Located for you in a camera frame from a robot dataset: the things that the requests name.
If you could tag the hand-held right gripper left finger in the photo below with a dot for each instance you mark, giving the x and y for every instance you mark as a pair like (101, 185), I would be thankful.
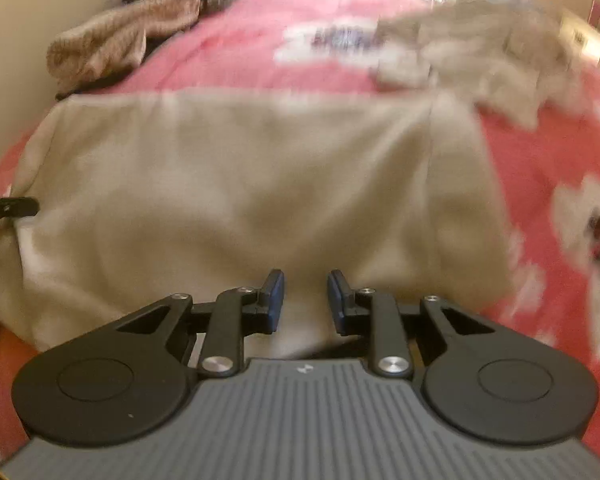
(274, 305)

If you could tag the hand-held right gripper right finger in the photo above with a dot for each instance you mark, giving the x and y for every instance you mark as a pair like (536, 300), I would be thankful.
(337, 305)

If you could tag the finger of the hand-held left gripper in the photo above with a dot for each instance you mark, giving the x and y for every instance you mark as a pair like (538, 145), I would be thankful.
(10, 207)

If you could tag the cream zip jacket black trim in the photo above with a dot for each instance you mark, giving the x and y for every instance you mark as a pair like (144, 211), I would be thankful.
(230, 185)

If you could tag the pink floral blanket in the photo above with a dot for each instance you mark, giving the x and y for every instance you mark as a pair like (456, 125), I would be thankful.
(530, 170)

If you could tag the crumpled white shirt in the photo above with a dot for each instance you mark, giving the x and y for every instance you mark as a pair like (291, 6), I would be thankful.
(480, 55)

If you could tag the cream nightstand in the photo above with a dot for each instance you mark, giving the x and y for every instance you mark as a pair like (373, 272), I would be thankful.
(580, 30)

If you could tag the pink item on nightstand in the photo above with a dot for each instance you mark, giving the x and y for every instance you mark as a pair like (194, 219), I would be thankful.
(596, 10)

